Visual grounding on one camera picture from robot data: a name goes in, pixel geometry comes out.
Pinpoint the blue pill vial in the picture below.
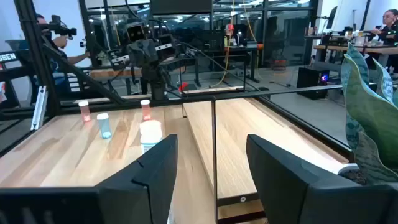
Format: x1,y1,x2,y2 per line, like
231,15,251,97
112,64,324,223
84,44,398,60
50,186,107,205
96,113,112,139

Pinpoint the yellow hanging cable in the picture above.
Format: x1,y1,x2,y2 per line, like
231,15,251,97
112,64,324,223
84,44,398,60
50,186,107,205
211,0,237,90

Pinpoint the white melatonin supplement bottle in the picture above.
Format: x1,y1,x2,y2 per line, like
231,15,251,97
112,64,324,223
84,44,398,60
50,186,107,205
139,119,163,155

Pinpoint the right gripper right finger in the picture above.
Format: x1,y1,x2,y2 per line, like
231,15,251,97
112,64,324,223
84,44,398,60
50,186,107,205
246,134,398,224

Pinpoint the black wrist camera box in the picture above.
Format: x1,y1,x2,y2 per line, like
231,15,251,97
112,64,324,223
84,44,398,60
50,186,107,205
125,23,147,43

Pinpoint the silver aluminium bracket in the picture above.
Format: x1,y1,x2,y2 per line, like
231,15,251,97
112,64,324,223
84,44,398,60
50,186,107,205
30,85,48,131

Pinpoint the black video camera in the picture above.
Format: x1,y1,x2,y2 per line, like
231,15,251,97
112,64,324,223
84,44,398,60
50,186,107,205
40,14,78,40

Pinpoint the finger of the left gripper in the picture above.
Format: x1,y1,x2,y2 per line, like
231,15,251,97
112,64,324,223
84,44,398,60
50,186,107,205
157,33,177,62
106,49,123,71

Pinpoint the pink pill vial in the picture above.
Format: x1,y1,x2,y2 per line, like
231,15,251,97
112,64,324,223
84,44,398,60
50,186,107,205
140,99,152,121
78,100,92,123

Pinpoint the white plant pot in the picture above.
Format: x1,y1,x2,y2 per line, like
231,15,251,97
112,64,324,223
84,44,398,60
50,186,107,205
337,162,368,186

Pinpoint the black desk monitor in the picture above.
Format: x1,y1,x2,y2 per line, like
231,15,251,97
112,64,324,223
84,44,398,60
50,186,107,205
325,5,338,30

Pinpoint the black metal tray rack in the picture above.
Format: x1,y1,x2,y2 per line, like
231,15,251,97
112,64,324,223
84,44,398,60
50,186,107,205
180,42,352,224

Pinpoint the black computer tower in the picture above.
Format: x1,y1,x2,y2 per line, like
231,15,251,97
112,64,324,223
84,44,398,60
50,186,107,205
296,67,330,100

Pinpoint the green snake plant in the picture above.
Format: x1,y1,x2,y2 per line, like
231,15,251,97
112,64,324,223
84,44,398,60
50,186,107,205
340,42,398,184

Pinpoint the black metal rig frame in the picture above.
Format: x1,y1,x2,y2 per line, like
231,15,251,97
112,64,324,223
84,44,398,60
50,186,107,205
0,0,354,156

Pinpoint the person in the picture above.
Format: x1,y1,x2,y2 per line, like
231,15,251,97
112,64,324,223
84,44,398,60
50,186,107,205
29,12,91,97
368,8,398,74
223,23,242,47

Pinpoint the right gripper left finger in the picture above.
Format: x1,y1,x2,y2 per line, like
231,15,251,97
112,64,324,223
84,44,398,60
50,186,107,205
0,134,179,224

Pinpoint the wooden workbench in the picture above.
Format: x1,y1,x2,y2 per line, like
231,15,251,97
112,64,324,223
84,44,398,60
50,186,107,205
90,67,144,96

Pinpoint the wooden office desk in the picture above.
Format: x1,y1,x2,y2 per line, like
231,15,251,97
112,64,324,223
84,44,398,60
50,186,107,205
313,43,398,63

